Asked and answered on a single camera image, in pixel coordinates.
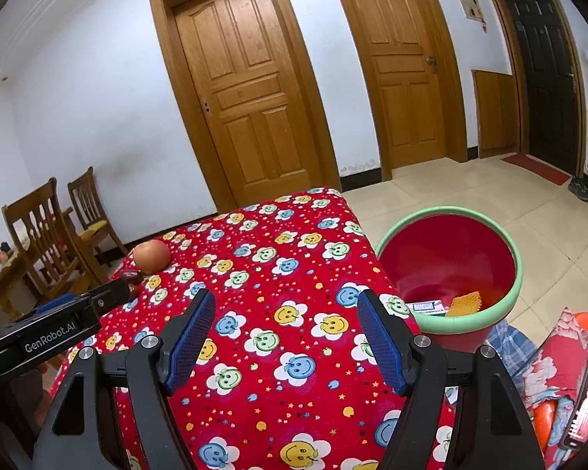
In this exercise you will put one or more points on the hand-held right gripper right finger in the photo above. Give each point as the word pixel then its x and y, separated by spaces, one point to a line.
pixel 382 342

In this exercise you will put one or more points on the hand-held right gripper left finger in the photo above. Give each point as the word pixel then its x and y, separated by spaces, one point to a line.
pixel 191 338

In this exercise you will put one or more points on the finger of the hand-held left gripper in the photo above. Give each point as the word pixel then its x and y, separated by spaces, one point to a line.
pixel 110 294

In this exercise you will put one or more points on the white and green carton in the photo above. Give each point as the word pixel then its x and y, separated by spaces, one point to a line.
pixel 426 307

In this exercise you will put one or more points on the yellow foam fruit net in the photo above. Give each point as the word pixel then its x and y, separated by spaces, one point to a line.
pixel 463 303

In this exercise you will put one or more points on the red bin with green rim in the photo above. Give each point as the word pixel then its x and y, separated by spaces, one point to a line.
pixel 446 249

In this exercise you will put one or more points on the person's left hand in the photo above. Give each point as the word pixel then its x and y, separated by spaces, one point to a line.
pixel 39 391

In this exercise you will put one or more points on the orange apple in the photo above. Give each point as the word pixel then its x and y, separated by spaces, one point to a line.
pixel 152 257

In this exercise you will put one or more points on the wooden table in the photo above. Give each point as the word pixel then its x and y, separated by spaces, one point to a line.
pixel 10 284

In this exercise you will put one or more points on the large wooden chair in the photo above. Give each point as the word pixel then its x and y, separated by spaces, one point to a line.
pixel 34 235

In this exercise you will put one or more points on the blue plaid cloth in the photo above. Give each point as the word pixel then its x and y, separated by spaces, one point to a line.
pixel 512 352

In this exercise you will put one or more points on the red smiley flower tablecloth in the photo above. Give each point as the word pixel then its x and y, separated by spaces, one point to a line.
pixel 274 235

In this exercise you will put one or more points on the red floral cushion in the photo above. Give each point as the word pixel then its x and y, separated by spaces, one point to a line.
pixel 544 367

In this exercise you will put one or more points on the smartphone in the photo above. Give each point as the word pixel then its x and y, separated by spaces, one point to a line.
pixel 585 401

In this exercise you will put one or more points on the red doormat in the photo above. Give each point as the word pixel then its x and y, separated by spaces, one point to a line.
pixel 534 169

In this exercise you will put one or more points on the arched panel wooden door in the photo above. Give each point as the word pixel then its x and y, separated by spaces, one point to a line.
pixel 245 88

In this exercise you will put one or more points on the dark shoe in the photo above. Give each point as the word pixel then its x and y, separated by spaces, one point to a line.
pixel 580 190

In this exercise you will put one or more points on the dark brown door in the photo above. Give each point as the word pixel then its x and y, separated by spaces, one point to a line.
pixel 544 73

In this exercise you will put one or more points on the wooden wall panel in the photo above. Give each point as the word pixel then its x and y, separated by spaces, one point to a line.
pixel 495 112

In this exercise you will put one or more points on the beige wall electrical panel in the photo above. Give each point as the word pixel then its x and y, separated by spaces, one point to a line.
pixel 466 0

